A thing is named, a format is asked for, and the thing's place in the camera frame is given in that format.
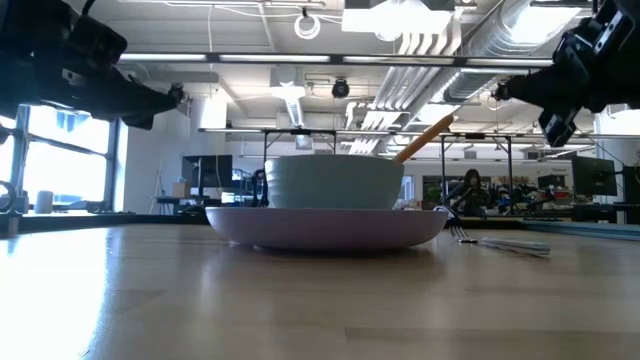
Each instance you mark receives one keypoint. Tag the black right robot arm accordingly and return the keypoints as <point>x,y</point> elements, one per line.
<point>631,11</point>

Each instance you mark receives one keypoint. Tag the teal cloth towel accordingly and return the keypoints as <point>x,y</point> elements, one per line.
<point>585,229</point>

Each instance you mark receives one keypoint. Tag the silver ventilation duct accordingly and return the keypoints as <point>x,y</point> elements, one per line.
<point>500,35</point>

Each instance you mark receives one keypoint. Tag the purple plate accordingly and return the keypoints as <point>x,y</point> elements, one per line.
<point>325,227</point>

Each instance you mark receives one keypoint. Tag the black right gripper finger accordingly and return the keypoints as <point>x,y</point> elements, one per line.
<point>559,125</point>
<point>545,90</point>

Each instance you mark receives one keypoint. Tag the brown cardboard box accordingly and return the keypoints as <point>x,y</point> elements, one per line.
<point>181,189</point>

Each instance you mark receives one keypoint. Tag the black monitor on desk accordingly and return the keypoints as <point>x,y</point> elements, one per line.
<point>207,171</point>

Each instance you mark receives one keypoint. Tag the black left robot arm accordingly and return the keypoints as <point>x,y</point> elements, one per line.
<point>20,20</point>

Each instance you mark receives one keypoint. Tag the person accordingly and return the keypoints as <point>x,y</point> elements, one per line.
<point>470,192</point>

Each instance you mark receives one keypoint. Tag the tall black metal stand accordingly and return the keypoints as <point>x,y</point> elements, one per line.
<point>475,135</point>

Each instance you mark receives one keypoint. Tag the black monitor with stand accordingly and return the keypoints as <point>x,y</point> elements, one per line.
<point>594,176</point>

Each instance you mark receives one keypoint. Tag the white cylinder container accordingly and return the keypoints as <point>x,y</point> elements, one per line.
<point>44,201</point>

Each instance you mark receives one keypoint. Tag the white ceiling light fixture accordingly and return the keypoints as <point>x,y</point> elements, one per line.
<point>287,92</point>

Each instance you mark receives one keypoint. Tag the black overhead camera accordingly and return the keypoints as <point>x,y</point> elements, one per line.
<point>340,88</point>

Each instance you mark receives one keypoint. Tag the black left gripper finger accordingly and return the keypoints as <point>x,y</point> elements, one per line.
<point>145,97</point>
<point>137,121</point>

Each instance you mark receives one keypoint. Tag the pale green bowl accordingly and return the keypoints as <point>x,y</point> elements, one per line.
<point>332,182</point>

